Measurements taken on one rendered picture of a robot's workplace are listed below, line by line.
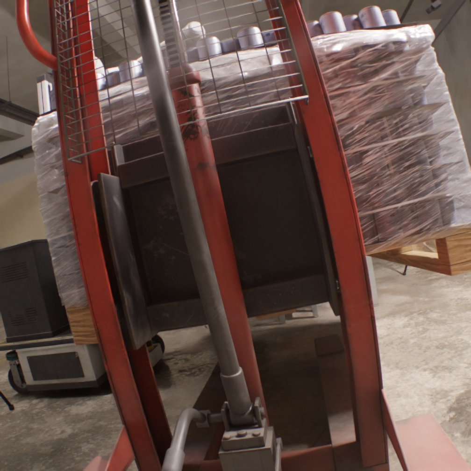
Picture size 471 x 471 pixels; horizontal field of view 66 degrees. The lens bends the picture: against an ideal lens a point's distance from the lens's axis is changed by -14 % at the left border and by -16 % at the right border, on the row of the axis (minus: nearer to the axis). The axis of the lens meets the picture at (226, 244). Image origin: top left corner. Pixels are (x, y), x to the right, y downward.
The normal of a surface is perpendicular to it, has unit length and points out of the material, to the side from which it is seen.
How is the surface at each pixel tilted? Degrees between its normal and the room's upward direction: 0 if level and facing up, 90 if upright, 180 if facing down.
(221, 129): 90
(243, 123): 90
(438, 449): 0
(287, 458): 0
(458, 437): 0
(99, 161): 90
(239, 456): 90
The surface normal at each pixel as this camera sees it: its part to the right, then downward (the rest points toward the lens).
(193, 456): -0.21, -0.98
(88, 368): -0.12, 0.04
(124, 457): 0.97, -0.20
